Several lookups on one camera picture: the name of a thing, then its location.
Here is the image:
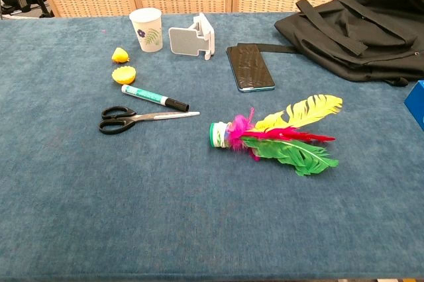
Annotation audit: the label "pink green toy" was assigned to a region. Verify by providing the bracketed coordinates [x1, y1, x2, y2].
[209, 94, 344, 177]

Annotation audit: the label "white folding phone stand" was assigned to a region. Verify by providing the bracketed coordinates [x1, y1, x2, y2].
[168, 12, 216, 61]

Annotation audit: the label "black smartphone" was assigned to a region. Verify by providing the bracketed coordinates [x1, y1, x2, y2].
[226, 44, 276, 93]

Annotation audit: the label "green white marker pen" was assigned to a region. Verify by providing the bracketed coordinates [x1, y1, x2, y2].
[121, 83, 190, 112]

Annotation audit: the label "yellow fluted cupcake mould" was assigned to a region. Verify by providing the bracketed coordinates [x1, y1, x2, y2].
[111, 66, 137, 85]

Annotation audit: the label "white floral paper cup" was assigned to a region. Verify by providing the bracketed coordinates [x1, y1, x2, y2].
[129, 7, 164, 53]

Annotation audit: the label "yellow crumpled cupcake mould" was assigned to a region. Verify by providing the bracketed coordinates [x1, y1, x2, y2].
[111, 47, 131, 64]

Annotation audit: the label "blue table cloth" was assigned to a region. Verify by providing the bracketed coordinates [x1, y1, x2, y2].
[0, 12, 424, 279]

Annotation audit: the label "black backpack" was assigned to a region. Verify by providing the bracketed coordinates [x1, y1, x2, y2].
[274, 0, 424, 87]

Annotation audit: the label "blue Oreo cookie box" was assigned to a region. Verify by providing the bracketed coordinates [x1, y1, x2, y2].
[403, 79, 424, 132]

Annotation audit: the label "black handled scissors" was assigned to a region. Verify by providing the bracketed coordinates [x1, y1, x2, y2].
[98, 106, 201, 135]

